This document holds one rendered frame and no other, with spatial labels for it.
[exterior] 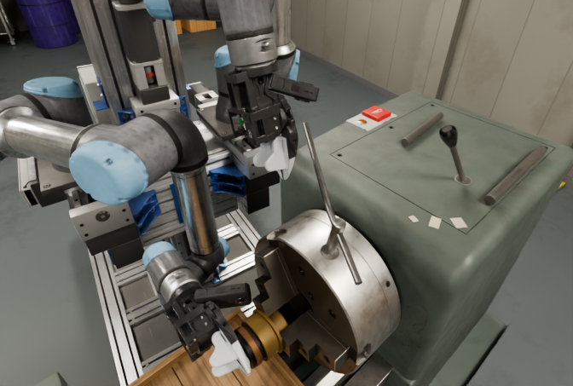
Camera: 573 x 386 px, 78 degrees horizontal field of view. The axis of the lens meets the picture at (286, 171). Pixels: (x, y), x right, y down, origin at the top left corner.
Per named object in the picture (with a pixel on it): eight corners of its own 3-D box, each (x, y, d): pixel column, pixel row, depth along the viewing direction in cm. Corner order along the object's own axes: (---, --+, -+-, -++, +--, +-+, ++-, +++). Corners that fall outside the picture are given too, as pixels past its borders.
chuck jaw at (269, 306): (298, 281, 76) (276, 232, 75) (311, 285, 72) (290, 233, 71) (256, 311, 71) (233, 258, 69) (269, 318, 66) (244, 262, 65)
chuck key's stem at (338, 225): (333, 264, 66) (348, 227, 58) (322, 266, 66) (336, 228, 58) (330, 254, 68) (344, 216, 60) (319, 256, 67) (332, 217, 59)
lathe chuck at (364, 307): (277, 266, 97) (292, 187, 75) (364, 365, 81) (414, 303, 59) (250, 285, 92) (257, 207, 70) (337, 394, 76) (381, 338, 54)
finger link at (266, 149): (255, 184, 66) (244, 138, 62) (279, 172, 69) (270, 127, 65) (264, 189, 64) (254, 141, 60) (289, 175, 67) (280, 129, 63)
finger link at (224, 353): (226, 392, 60) (199, 349, 65) (255, 369, 63) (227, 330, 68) (224, 383, 58) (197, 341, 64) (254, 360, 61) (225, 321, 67)
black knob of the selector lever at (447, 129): (442, 140, 72) (448, 119, 70) (457, 146, 70) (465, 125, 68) (431, 146, 70) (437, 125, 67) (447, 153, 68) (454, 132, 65)
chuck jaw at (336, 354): (321, 297, 71) (367, 339, 64) (321, 313, 74) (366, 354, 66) (278, 332, 66) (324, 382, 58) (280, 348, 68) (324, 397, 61)
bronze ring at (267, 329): (264, 290, 70) (225, 319, 66) (296, 325, 65) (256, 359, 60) (266, 316, 76) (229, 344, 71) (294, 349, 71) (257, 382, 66)
